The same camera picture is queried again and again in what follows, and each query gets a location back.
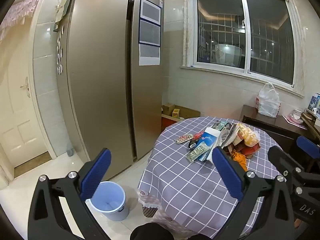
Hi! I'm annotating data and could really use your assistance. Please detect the blue plastic bin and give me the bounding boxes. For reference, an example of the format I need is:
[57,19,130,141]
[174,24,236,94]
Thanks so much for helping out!
[89,181,129,222]

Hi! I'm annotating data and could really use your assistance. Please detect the long silver blister strip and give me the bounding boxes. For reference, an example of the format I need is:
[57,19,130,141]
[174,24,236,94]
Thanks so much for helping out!
[187,146,208,163]

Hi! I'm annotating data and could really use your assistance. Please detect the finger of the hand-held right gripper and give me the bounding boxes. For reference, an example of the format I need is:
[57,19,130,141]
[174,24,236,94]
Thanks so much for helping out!
[297,136,320,174]
[267,146,304,180]

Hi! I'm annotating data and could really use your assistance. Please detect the grey checked tablecloth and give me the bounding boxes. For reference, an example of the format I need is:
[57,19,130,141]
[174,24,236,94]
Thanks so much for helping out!
[138,116,297,240]

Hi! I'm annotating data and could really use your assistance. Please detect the metal door handle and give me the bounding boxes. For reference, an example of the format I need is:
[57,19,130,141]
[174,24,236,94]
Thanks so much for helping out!
[20,77,30,98]

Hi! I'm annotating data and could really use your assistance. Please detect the bronze two-door refrigerator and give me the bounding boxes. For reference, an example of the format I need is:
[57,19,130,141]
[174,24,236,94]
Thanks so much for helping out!
[55,0,165,180]

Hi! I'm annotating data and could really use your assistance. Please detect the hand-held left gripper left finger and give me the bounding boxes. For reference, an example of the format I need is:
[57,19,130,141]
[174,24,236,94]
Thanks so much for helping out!
[27,148,113,240]

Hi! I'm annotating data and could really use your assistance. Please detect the dark wooden sideboard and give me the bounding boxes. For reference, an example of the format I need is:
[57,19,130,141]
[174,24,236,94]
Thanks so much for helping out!
[240,104,320,173]

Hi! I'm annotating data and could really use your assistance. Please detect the white plastic bag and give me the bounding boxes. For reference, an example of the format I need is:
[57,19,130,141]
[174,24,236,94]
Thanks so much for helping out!
[255,82,281,117]

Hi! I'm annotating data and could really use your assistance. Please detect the pale hanging bag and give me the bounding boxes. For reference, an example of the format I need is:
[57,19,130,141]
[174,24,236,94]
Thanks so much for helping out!
[54,0,68,32]

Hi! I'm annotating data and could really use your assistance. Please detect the white panel door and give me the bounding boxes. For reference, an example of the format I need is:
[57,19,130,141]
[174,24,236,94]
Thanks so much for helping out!
[0,25,54,168]

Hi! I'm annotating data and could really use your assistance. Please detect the person's black clothing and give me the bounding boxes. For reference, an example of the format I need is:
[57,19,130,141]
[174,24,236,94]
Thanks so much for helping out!
[130,222,175,240]

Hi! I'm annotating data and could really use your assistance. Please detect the plain white paper sheet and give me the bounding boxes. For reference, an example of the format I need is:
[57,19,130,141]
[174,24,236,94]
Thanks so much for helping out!
[139,44,160,66]

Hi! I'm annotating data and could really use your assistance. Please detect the pink lace curtain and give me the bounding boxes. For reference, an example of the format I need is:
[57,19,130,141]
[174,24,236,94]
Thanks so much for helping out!
[0,0,43,40]

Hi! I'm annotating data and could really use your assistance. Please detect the white framed sliding window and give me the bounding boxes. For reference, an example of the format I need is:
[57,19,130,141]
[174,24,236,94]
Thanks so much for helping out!
[180,0,304,98]

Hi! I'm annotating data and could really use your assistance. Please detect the blue framed printed sheet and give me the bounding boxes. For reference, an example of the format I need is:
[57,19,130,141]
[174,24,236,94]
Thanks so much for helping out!
[139,19,161,47]
[139,0,162,25]

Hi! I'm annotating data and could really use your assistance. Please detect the small tan cardboard box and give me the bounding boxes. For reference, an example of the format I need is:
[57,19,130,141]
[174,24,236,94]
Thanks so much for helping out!
[162,103,175,117]

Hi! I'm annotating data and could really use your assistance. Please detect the yellow plastic bag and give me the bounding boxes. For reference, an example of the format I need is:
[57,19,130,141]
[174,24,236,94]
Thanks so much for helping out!
[236,123,260,147]

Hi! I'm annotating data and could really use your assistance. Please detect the orange foil wrapper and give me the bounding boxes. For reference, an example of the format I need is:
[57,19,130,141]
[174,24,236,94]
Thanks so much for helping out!
[230,150,248,172]

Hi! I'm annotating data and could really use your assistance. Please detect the blue books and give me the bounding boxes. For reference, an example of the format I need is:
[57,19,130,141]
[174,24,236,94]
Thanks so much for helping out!
[307,93,320,113]

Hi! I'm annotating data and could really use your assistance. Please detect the blue and white carton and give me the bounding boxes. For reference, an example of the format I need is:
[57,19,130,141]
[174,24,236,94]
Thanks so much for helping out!
[200,127,220,162]

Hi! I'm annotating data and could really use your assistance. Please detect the row of fridge magnets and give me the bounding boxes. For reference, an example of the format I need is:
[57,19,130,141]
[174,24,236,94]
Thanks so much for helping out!
[56,27,64,75]

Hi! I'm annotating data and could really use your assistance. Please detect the pink placemat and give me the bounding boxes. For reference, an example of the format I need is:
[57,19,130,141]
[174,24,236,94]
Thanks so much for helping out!
[282,114,308,130]

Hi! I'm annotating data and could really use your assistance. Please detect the brown dotted cushion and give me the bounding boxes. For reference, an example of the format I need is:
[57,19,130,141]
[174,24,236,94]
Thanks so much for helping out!
[141,202,158,218]

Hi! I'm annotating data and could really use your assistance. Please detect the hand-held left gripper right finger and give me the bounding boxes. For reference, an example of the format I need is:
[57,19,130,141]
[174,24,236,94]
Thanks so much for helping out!
[211,146,295,240]

